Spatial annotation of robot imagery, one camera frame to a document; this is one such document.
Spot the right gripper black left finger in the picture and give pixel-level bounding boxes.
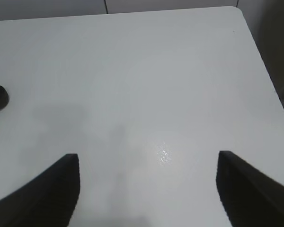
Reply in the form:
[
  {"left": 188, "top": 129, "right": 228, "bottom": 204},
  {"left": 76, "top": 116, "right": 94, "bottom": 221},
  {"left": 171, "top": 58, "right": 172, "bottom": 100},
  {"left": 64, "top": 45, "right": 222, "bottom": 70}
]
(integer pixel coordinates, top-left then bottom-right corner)
[{"left": 0, "top": 154, "right": 80, "bottom": 227}]

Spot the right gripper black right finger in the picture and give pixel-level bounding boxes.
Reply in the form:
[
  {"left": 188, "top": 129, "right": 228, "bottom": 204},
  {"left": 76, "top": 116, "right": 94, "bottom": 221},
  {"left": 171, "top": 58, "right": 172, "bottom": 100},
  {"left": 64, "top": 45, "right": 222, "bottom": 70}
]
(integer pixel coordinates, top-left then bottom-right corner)
[{"left": 216, "top": 151, "right": 284, "bottom": 227}]

